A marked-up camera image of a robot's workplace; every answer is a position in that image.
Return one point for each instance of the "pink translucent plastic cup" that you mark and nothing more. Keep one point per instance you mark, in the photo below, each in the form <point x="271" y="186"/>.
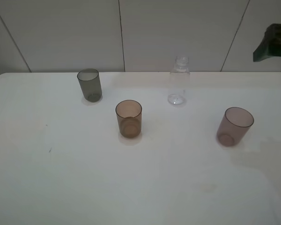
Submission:
<point x="234" y="125"/>

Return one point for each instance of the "clear plastic water bottle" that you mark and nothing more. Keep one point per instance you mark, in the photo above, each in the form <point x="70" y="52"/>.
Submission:
<point x="178" y="81"/>

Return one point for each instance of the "grey translucent plastic cup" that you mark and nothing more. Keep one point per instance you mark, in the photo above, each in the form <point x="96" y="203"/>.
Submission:
<point x="90" y="84"/>

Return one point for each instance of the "brown translucent plastic cup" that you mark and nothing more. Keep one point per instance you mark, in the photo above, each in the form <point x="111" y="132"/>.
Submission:
<point x="129" y="117"/>

